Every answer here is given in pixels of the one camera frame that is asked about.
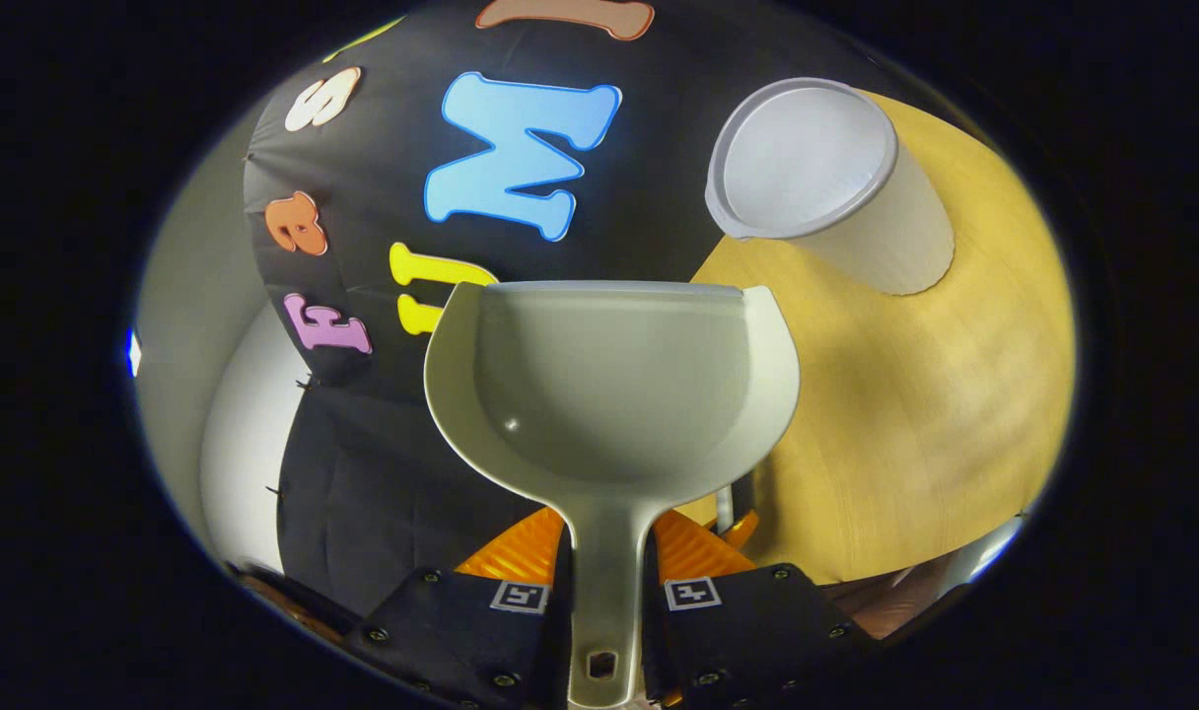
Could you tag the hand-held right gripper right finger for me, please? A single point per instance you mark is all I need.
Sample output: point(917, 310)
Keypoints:
point(747, 631)

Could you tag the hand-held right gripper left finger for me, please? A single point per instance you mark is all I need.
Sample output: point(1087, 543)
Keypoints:
point(481, 631)

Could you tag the grey plastic dustpan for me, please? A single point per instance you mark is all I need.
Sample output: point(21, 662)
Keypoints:
point(609, 394)

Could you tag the white ribbed garbage bin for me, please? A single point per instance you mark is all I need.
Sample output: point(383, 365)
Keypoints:
point(816, 168)

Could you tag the black backdrop cloth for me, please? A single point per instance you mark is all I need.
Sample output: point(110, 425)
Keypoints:
point(383, 197)

